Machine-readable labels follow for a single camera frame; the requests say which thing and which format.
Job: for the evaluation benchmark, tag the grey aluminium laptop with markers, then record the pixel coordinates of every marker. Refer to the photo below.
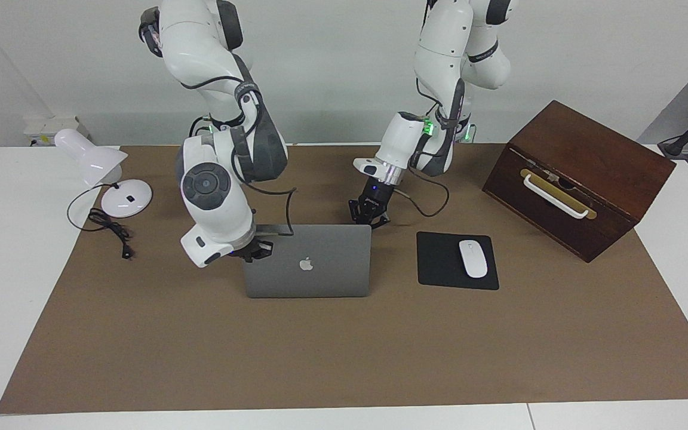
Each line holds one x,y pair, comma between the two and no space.
332,275

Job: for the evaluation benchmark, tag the white power strip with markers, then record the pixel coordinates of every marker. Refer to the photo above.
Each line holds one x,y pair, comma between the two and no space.
51,125

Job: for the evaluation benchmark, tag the black mouse pad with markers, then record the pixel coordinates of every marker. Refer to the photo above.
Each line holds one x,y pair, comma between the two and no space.
439,263

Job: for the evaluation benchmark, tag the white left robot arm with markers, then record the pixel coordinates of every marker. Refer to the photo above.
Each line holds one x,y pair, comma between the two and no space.
445,48

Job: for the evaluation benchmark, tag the brown table mat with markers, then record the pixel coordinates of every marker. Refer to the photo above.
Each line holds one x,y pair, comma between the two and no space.
344,358

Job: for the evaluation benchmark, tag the white desk lamp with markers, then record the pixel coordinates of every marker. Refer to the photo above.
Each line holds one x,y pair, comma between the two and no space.
126,200

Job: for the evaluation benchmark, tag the dark brown wooden box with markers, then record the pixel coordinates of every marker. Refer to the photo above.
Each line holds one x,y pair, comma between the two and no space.
613,161

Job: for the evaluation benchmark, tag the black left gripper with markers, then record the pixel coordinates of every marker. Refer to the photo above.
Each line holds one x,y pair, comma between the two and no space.
377,192

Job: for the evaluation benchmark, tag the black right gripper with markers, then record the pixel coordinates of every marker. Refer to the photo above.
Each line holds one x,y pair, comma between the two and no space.
245,249

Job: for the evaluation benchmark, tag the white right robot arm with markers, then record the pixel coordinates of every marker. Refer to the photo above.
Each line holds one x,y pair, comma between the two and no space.
218,203

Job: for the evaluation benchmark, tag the white computer mouse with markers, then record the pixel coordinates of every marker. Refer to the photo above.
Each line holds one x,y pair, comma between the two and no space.
473,258

